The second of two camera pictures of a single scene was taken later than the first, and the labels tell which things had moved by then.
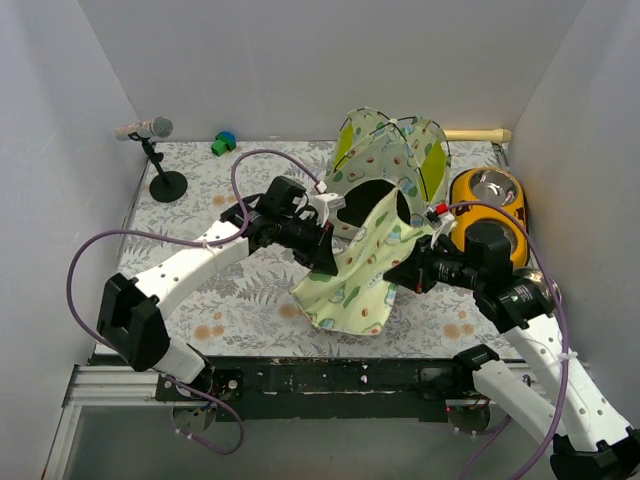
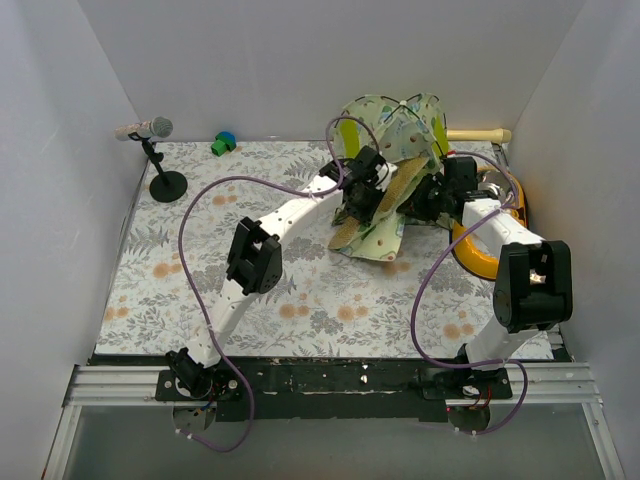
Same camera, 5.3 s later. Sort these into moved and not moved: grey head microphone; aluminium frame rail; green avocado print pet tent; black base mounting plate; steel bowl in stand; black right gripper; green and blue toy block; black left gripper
Moved: black left gripper; green avocado print pet tent; black right gripper
Not moved: aluminium frame rail; black base mounting plate; steel bowl in stand; green and blue toy block; grey head microphone
